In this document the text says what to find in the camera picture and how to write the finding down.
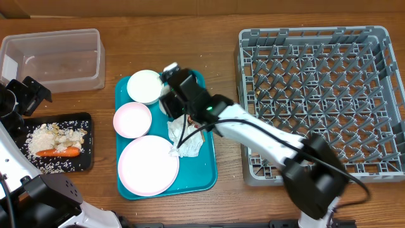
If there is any black waste tray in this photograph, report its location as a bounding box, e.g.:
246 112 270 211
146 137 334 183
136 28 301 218
14 113 94 172

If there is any orange carrot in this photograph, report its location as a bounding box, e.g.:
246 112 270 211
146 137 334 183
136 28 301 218
36 147 80 157

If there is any clear plastic bin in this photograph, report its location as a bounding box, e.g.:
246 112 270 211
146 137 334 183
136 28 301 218
1 28 106 93

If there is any white tissue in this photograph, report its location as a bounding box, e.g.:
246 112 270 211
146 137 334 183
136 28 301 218
167 115 204 158

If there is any large pink plate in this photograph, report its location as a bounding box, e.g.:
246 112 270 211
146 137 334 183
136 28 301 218
118 136 180 197

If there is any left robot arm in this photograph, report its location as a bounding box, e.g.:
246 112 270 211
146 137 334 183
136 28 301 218
1 76 131 227

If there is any red snack wrapper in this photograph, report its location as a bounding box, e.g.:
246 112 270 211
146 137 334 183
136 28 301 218
187 115 198 128

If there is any white bowl with scraps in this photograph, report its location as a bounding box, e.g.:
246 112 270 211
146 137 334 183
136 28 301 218
127 70 164 105

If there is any grey dishwasher rack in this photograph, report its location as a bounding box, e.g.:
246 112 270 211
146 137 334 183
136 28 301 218
235 26 404 182

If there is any food scraps pile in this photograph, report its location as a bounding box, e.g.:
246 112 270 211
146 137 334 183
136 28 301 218
21 121 89 174

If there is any white paper cup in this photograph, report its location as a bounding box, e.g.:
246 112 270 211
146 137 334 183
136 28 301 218
159 85 170 115

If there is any teal serving tray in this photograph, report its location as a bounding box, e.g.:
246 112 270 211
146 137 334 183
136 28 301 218
115 70 218 200

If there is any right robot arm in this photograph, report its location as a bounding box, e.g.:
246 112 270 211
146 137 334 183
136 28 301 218
159 63 349 227

